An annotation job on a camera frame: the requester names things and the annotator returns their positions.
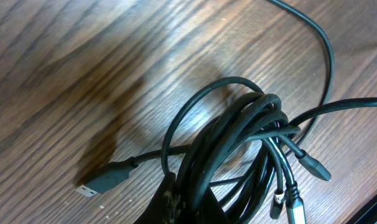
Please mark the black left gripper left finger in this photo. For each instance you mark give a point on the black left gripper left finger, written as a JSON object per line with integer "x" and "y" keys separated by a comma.
{"x": 164, "y": 206}

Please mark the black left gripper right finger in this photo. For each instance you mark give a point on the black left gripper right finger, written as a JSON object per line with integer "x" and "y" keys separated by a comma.
{"x": 210, "y": 212}

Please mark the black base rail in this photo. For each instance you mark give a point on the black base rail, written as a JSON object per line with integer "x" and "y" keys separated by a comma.
{"x": 367, "y": 214}

